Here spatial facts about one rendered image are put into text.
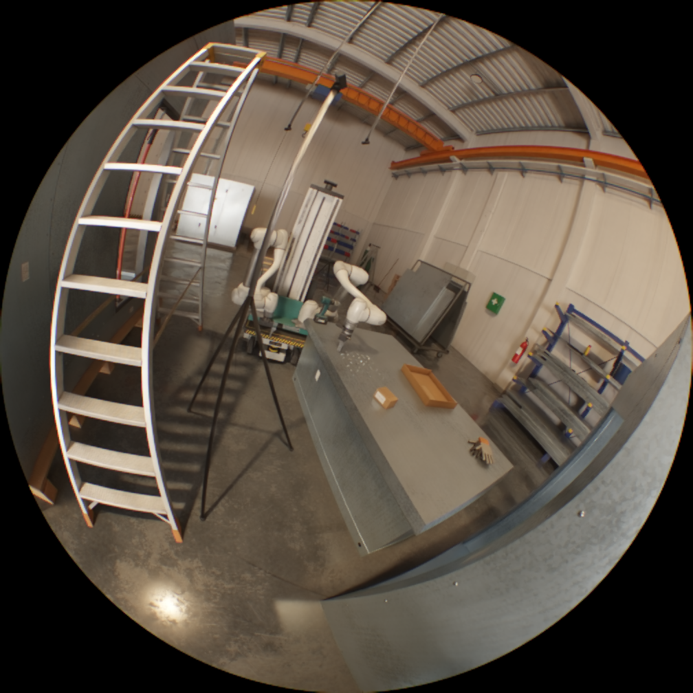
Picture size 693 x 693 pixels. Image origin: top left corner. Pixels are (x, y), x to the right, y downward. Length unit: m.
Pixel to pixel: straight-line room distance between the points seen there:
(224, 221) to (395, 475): 7.61
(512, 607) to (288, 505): 1.27
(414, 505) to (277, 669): 1.07
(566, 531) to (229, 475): 1.52
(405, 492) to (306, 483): 0.78
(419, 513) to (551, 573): 0.65
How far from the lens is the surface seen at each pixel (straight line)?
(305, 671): 1.47
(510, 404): 4.62
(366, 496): 1.33
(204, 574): 1.38
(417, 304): 4.62
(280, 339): 2.30
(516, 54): 7.82
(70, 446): 1.30
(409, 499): 1.02
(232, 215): 7.79
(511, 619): 0.60
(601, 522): 0.45
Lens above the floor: 1.37
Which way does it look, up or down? 24 degrees down
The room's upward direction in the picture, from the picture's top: 24 degrees clockwise
